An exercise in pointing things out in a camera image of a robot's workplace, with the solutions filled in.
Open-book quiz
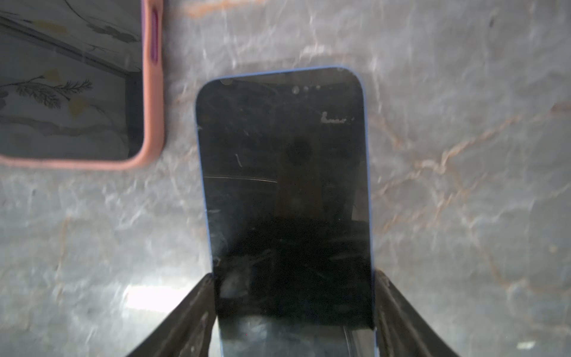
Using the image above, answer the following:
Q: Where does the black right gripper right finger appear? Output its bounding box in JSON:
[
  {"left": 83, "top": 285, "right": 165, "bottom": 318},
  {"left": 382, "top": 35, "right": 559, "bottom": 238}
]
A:
[{"left": 373, "top": 269, "right": 458, "bottom": 357}]

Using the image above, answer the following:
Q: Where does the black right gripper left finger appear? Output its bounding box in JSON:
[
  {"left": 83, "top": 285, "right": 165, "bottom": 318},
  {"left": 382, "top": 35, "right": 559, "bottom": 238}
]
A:
[{"left": 129, "top": 273, "right": 217, "bottom": 357}]

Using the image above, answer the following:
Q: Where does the pink phone case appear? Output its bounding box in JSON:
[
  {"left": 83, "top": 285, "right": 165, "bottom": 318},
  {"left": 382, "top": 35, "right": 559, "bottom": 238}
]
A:
[{"left": 0, "top": 0, "right": 165, "bottom": 171}]

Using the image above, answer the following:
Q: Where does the black smartphone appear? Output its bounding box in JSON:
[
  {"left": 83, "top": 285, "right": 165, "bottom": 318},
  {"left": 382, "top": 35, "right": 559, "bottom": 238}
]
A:
[{"left": 196, "top": 67, "right": 377, "bottom": 356}]

